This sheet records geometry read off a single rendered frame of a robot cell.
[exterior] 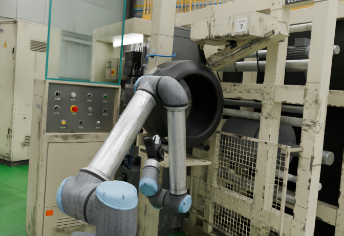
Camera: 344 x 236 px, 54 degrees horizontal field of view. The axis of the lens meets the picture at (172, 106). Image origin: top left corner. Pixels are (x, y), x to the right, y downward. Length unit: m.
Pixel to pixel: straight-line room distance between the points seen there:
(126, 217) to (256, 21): 1.43
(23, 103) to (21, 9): 7.13
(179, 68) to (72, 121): 0.90
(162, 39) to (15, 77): 3.06
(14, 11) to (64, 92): 9.55
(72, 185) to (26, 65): 3.95
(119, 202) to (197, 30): 1.60
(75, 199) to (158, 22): 1.52
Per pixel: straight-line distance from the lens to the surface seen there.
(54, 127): 2.49
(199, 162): 2.26
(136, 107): 1.52
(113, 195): 1.22
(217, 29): 2.34
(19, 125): 5.23
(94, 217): 1.28
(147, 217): 2.61
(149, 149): 1.80
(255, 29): 2.16
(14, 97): 5.15
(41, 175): 2.50
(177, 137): 1.58
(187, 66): 2.11
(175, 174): 1.64
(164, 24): 2.48
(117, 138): 1.45
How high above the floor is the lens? 1.27
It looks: 3 degrees down
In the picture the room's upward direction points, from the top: 5 degrees clockwise
